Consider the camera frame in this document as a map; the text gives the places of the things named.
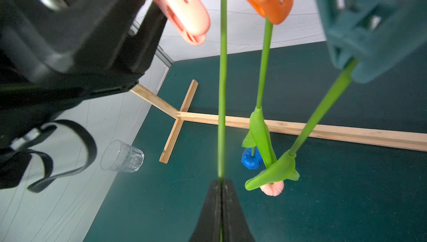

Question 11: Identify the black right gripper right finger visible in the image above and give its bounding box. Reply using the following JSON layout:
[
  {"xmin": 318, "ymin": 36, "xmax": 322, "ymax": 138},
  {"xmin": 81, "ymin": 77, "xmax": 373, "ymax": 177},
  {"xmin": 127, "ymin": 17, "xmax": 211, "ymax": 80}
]
[{"xmin": 221, "ymin": 179, "xmax": 255, "ymax": 242}]

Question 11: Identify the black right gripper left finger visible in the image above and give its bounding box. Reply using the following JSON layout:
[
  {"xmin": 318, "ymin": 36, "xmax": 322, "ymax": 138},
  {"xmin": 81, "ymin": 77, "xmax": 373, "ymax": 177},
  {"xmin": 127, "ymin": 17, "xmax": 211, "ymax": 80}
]
[{"xmin": 189, "ymin": 180, "xmax": 222, "ymax": 242}]

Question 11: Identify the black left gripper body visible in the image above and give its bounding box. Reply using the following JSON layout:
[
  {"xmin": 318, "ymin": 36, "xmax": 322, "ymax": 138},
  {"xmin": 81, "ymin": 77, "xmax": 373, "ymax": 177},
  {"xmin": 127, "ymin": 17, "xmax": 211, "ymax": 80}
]
[{"xmin": 1, "ymin": 0, "xmax": 166, "ymax": 115}]

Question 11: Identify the pink tulip green stem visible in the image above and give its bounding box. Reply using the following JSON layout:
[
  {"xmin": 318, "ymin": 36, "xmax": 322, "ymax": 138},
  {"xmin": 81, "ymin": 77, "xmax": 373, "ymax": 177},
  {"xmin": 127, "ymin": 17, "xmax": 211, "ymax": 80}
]
[{"xmin": 245, "ymin": 60, "xmax": 358, "ymax": 196}]

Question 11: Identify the blue tulip green stem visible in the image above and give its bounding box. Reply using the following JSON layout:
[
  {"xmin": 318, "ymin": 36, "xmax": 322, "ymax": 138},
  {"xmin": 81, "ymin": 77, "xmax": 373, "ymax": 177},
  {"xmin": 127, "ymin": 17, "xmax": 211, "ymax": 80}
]
[{"xmin": 241, "ymin": 19, "xmax": 277, "ymax": 170}]

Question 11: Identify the pink clothes peg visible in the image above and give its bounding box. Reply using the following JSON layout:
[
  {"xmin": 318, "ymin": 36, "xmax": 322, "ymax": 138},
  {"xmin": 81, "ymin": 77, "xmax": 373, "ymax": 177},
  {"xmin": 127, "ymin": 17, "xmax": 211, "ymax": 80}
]
[{"xmin": 153, "ymin": 0, "xmax": 211, "ymax": 46}]

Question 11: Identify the orange tulip green stem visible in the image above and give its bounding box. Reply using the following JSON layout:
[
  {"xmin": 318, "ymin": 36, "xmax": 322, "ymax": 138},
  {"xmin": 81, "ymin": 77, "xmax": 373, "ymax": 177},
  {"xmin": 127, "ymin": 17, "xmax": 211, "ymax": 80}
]
[{"xmin": 218, "ymin": 0, "xmax": 228, "ymax": 182}]

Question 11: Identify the teal clothes peg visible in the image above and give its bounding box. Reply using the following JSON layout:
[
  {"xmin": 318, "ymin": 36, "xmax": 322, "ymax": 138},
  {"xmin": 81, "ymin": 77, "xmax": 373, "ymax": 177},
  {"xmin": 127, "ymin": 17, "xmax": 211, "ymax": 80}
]
[{"xmin": 316, "ymin": 0, "xmax": 427, "ymax": 84}]

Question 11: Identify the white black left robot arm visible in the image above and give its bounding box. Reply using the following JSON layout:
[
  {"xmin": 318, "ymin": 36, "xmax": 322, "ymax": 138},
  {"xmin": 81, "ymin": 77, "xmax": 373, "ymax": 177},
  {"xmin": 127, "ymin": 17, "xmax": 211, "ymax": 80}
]
[{"xmin": 1, "ymin": 0, "xmax": 167, "ymax": 193}]

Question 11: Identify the clear drinking glass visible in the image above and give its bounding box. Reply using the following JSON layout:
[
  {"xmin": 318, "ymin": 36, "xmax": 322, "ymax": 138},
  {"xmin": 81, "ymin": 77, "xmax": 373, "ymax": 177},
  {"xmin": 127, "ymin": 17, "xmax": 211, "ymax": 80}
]
[{"xmin": 100, "ymin": 140, "xmax": 145, "ymax": 173}]

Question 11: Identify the wooden clothes rack frame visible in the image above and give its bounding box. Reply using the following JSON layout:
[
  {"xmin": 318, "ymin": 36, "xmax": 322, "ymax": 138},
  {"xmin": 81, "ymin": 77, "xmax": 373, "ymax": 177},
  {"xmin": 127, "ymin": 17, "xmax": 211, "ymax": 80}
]
[{"xmin": 129, "ymin": 79, "xmax": 427, "ymax": 165}]

